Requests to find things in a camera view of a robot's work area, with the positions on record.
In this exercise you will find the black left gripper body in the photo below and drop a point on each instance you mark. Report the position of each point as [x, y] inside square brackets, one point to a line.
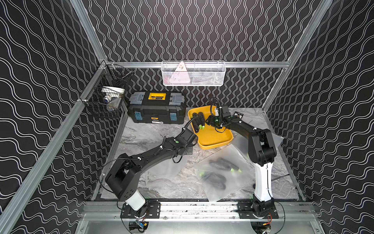
[194, 134]

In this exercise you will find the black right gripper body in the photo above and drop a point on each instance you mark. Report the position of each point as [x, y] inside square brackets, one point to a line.
[214, 121]

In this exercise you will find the clear zip-top bag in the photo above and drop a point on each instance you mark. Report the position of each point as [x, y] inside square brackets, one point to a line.
[238, 186]
[241, 143]
[166, 169]

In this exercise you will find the dark purple toy eggplant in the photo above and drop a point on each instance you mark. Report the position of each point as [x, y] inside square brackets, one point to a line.
[213, 179]
[224, 165]

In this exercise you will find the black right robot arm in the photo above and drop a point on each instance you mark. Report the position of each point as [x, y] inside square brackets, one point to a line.
[261, 152]

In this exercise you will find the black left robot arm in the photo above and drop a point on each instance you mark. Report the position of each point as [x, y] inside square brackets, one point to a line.
[124, 175]

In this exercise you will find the yellow plastic bin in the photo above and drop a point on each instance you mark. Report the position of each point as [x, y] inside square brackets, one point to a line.
[209, 138]

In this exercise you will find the pile of toy eggplants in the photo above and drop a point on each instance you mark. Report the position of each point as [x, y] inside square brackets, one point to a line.
[198, 121]

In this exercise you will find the black toolbox with blue latches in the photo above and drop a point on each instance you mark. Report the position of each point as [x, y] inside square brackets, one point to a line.
[157, 107]

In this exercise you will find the pink triangular card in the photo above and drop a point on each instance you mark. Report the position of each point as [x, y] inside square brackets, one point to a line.
[180, 76]

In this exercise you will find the white wire basket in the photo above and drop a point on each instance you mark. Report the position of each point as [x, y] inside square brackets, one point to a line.
[202, 73]

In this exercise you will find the orange handled screwdriver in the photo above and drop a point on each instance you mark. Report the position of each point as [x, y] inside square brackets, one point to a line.
[277, 178]

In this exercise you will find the black wire basket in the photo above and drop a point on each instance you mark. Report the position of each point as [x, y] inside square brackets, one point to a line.
[109, 92]

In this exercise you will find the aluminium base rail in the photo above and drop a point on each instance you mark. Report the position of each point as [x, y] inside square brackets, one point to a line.
[198, 211]

